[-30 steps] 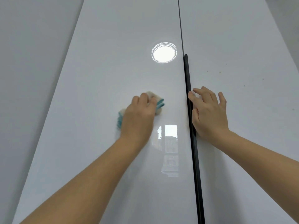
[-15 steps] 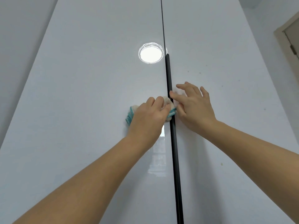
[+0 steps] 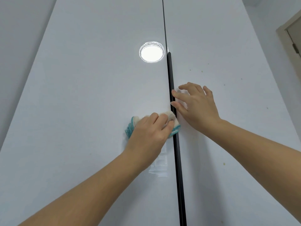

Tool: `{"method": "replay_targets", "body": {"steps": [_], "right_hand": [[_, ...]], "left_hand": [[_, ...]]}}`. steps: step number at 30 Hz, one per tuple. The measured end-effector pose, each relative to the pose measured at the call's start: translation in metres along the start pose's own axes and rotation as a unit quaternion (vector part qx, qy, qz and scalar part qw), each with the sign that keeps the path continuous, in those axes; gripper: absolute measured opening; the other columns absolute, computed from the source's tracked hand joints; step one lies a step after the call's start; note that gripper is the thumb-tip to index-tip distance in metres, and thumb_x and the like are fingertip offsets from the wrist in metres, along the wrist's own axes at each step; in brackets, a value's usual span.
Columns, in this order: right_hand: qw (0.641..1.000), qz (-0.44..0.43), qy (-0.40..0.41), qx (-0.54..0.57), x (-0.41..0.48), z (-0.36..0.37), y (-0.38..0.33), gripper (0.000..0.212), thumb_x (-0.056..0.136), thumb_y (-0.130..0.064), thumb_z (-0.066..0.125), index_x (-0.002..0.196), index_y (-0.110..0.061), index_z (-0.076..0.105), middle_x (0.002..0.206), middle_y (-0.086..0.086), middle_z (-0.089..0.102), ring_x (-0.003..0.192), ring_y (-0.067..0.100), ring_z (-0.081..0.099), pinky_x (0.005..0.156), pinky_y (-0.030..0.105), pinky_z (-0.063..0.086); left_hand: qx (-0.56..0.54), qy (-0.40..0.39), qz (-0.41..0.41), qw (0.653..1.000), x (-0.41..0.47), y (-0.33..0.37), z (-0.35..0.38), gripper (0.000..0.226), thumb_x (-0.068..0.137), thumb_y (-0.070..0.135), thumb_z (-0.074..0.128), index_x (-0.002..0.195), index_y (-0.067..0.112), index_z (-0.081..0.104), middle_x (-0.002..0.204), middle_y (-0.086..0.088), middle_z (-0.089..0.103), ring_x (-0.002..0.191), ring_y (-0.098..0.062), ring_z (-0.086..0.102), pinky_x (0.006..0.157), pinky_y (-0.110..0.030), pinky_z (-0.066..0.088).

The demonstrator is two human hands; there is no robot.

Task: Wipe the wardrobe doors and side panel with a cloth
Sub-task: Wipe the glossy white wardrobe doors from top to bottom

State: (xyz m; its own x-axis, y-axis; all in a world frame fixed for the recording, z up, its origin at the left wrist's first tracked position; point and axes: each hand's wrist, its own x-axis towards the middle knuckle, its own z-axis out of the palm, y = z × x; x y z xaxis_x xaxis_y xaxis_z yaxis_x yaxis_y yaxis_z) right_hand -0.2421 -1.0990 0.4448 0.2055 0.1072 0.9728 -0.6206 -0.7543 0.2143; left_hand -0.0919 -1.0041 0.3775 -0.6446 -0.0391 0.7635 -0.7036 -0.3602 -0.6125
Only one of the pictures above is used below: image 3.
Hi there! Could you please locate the person's left hand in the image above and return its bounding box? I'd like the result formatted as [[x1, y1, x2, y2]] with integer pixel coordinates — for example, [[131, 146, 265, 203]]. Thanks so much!
[[122, 112, 176, 173]]

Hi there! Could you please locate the person's right hand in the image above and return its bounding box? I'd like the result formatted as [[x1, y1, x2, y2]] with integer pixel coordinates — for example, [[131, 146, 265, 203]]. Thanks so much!
[[170, 82, 222, 137]]

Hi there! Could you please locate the beige cloth with teal edge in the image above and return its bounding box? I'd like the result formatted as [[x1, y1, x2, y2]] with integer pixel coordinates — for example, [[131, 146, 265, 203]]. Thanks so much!
[[124, 110, 181, 139]]

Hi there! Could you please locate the person's left forearm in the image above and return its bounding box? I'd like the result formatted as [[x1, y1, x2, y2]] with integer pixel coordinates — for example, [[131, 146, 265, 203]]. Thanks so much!
[[18, 152, 155, 226]]

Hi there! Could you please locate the person's right forearm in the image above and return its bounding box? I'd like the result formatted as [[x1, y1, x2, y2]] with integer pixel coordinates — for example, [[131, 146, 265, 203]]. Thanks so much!
[[201, 119, 301, 222]]

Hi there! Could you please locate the beige room door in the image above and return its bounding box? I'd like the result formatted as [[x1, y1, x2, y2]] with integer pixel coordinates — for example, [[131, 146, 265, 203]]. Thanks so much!
[[275, 8, 301, 81], [285, 18, 301, 67]]

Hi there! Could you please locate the black cabinet door handle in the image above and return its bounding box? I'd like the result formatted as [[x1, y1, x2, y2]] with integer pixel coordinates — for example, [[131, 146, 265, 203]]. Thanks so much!
[[166, 52, 187, 226]]

